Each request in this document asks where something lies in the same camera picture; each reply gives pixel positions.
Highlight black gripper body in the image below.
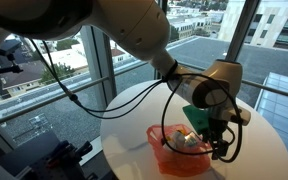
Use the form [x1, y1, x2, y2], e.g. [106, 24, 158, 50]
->
[207, 116, 230, 144]

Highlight orange plastic bag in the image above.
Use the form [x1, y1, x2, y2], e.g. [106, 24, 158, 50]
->
[146, 123, 212, 178]

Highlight white item in bowl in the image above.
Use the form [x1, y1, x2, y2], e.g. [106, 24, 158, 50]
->
[165, 130, 187, 151]

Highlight black metal equipment rig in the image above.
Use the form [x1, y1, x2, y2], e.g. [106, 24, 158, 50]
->
[0, 130, 95, 180]

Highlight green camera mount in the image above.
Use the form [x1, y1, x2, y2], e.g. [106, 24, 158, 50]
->
[182, 104, 212, 136]

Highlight black cable with connector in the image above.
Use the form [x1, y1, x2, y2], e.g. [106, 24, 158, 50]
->
[28, 38, 168, 120]

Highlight black camera on stand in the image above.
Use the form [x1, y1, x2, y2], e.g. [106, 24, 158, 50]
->
[0, 39, 24, 77]

